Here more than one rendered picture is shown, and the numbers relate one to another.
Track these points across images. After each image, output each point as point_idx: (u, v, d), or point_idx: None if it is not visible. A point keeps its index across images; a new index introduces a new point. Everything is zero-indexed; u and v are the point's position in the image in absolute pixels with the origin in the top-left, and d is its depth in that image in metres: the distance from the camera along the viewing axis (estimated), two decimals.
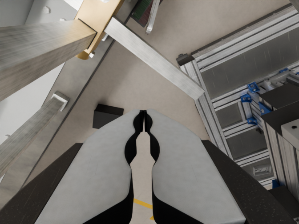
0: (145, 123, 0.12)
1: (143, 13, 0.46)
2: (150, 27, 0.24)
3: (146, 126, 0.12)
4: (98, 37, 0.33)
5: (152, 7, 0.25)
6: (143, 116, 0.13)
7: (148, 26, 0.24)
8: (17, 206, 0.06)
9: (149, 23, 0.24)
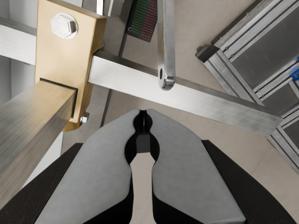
0: (145, 123, 0.12)
1: (143, 23, 0.31)
2: (170, 75, 0.09)
3: (146, 126, 0.12)
4: (82, 95, 0.19)
5: (161, 22, 0.10)
6: (143, 116, 0.13)
7: (164, 76, 0.09)
8: (17, 206, 0.06)
9: (165, 66, 0.09)
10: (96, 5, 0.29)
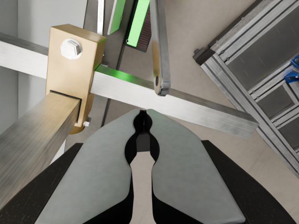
0: (145, 123, 0.12)
1: (140, 35, 0.34)
2: (166, 80, 0.10)
3: (146, 126, 0.12)
4: (85, 104, 0.23)
5: (155, 36, 0.11)
6: (143, 116, 0.13)
7: (160, 81, 0.10)
8: (17, 206, 0.06)
9: (161, 73, 0.10)
10: (97, 20, 0.32)
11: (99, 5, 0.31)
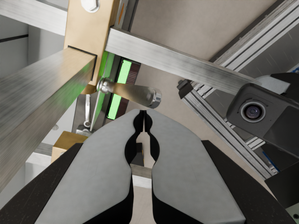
0: (145, 123, 0.12)
1: (117, 112, 0.47)
2: (156, 88, 0.12)
3: (146, 126, 0.12)
4: None
5: (135, 90, 0.15)
6: (143, 116, 0.13)
7: (153, 89, 0.12)
8: (17, 206, 0.06)
9: (151, 88, 0.12)
10: (85, 105, 0.45)
11: (86, 96, 0.44)
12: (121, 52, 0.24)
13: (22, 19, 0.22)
